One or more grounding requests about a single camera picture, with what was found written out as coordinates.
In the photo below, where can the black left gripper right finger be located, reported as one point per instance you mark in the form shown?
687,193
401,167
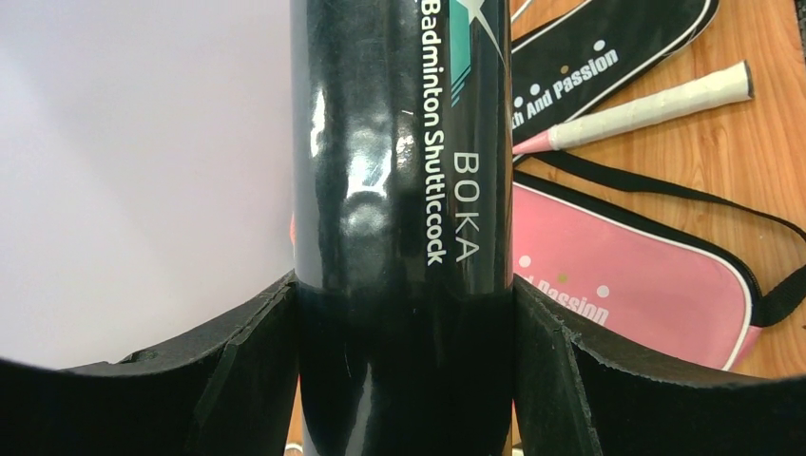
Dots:
582,389

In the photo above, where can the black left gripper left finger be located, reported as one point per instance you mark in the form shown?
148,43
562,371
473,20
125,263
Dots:
226,387

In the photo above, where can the black shuttlecock tube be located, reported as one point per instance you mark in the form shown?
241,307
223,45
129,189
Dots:
403,179

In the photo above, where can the pink racket cover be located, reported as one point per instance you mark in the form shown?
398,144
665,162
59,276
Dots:
669,296

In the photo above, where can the black racket cover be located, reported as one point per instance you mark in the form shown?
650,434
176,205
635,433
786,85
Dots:
564,70

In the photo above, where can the pink racket upper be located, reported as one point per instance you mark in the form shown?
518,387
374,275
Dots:
731,85

